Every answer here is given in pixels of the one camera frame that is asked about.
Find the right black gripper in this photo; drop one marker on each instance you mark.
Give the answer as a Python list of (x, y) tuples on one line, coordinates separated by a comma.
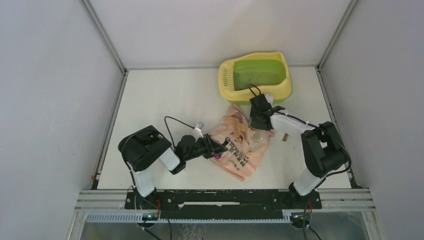
[(252, 122)]

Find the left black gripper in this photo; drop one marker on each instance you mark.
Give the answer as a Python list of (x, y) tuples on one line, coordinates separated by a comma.
[(212, 147)]

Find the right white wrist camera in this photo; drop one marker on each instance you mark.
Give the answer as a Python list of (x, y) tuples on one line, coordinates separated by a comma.
[(269, 98)]

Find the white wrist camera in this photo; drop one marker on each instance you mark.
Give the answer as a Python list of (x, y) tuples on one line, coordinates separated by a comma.
[(269, 98), (197, 130)]

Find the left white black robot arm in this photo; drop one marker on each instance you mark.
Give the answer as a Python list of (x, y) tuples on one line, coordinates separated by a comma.
[(146, 146)]

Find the pink cat litter bag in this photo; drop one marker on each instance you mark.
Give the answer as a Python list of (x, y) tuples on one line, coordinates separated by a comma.
[(246, 146)]

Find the green cat litter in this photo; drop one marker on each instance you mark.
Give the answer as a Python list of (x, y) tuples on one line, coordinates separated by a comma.
[(243, 79)]

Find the yellow green litter box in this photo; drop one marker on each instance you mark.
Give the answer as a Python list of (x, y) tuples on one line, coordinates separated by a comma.
[(254, 61)]

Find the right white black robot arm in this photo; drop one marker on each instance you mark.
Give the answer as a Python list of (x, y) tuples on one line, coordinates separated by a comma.
[(323, 150)]

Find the white slotted cable duct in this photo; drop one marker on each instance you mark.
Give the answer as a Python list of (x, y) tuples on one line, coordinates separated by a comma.
[(132, 217)]

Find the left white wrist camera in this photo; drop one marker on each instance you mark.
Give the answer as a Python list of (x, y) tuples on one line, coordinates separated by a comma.
[(197, 130)]

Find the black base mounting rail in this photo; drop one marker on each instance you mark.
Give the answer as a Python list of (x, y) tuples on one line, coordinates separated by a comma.
[(230, 203)]

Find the black sealing clip strip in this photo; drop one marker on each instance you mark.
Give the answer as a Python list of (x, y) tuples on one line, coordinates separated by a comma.
[(285, 137)]

